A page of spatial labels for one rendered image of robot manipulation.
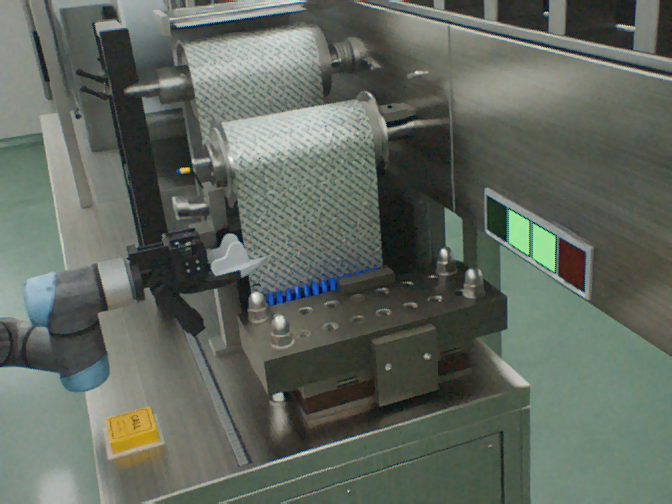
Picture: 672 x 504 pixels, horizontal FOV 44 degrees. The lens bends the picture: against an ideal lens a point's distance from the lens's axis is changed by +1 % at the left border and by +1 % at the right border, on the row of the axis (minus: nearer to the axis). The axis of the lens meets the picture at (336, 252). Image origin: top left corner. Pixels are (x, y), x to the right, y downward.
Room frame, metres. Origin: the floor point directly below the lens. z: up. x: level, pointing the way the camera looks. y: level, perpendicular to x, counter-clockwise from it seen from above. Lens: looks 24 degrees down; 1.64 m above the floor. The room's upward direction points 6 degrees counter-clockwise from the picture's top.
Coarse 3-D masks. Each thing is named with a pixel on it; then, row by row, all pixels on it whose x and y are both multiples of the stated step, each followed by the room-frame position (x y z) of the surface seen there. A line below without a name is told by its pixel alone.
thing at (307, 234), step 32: (288, 192) 1.24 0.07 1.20; (320, 192) 1.26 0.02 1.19; (352, 192) 1.27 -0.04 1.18; (256, 224) 1.22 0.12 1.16; (288, 224) 1.24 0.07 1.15; (320, 224) 1.25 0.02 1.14; (352, 224) 1.27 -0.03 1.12; (256, 256) 1.22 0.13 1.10; (288, 256) 1.24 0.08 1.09; (320, 256) 1.25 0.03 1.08; (352, 256) 1.27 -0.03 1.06; (256, 288) 1.22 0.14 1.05
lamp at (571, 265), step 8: (560, 240) 0.94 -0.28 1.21; (560, 248) 0.94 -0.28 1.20; (568, 248) 0.92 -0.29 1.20; (560, 256) 0.94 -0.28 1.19; (568, 256) 0.92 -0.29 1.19; (576, 256) 0.91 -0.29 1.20; (560, 264) 0.94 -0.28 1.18; (568, 264) 0.92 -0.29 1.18; (576, 264) 0.91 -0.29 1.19; (560, 272) 0.94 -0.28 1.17; (568, 272) 0.92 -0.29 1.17; (576, 272) 0.91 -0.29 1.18; (568, 280) 0.92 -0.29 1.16; (576, 280) 0.91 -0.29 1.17
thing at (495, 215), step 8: (488, 200) 1.11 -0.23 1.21; (488, 208) 1.11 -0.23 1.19; (496, 208) 1.09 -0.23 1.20; (504, 208) 1.07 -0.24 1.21; (488, 216) 1.11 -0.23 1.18; (496, 216) 1.09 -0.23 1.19; (504, 216) 1.07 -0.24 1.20; (488, 224) 1.11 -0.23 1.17; (496, 224) 1.09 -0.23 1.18; (504, 224) 1.07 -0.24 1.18; (496, 232) 1.09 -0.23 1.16; (504, 232) 1.07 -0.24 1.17
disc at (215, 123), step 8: (216, 120) 1.27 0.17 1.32; (216, 128) 1.27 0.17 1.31; (224, 136) 1.23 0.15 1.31; (224, 144) 1.23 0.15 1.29; (232, 160) 1.21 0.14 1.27; (232, 168) 1.20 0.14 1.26; (232, 176) 1.20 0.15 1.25; (232, 184) 1.21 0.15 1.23; (232, 192) 1.22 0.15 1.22; (232, 200) 1.23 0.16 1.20
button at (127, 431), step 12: (144, 408) 1.09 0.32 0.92; (108, 420) 1.07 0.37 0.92; (120, 420) 1.06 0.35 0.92; (132, 420) 1.06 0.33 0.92; (144, 420) 1.06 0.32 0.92; (108, 432) 1.04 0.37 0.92; (120, 432) 1.03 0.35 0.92; (132, 432) 1.03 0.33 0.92; (144, 432) 1.03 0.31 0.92; (156, 432) 1.03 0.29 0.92; (120, 444) 1.01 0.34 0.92; (132, 444) 1.02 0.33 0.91; (144, 444) 1.02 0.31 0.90
